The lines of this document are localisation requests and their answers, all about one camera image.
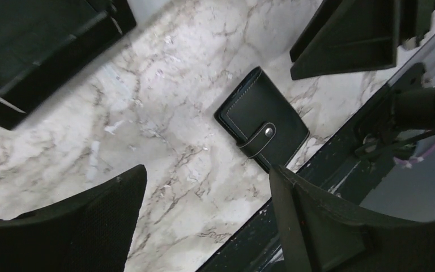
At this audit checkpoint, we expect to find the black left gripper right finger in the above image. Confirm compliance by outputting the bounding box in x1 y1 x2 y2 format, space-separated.
270 166 435 271

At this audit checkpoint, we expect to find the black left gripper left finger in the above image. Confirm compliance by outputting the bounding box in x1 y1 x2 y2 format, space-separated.
0 165 147 271

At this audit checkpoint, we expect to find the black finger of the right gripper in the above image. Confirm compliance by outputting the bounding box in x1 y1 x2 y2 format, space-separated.
289 0 400 80

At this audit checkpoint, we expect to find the black leather card holder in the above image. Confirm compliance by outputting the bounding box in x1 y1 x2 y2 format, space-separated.
214 66 309 172

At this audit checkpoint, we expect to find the black left card bin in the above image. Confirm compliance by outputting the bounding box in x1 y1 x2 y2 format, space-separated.
0 0 137 130

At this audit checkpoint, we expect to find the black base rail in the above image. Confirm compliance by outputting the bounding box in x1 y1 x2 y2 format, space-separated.
197 62 435 272

